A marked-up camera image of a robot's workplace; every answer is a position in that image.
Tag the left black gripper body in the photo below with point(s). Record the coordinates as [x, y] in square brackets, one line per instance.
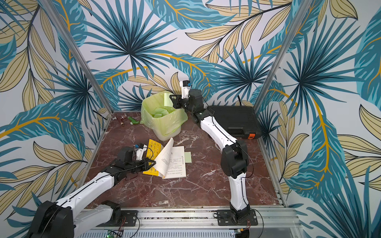
[141, 165]

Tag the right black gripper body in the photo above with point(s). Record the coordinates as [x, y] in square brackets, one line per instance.
[179, 101]

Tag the green sticky note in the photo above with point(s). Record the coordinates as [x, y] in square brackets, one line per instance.
[167, 100]
[188, 157]

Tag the yellow paperback book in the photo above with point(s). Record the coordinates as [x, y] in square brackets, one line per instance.
[170, 160]

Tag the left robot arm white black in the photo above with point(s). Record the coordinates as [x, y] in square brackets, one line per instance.
[65, 218]

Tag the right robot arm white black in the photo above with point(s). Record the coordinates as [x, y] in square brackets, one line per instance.
[234, 154]

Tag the discarded green notes in bin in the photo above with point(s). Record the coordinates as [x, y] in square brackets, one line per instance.
[162, 111]

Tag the green plastic bin liner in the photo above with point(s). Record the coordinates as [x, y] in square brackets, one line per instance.
[166, 124]

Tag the white trash bin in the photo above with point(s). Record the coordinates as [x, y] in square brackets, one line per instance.
[166, 137]

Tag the green toy piece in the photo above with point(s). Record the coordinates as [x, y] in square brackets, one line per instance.
[133, 121]

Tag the black plastic tool case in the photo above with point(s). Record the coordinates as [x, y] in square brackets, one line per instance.
[238, 121]

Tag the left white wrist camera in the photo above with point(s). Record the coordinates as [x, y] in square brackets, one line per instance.
[140, 150]

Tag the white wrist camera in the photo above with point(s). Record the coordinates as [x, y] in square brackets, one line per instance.
[185, 88]
[140, 150]

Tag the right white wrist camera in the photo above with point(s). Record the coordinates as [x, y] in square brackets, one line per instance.
[185, 88]

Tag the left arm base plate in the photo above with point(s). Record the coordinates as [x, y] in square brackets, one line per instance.
[124, 218]

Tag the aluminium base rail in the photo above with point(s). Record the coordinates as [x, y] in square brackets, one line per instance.
[273, 222]

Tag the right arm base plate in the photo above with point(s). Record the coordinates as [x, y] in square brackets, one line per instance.
[228, 218]

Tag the right aluminium corner post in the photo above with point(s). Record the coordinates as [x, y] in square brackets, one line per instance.
[297, 21]

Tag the aluminium corner post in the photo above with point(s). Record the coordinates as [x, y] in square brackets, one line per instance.
[297, 21]
[53, 14]

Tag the left aluminium corner post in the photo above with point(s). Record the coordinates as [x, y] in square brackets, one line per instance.
[53, 14]

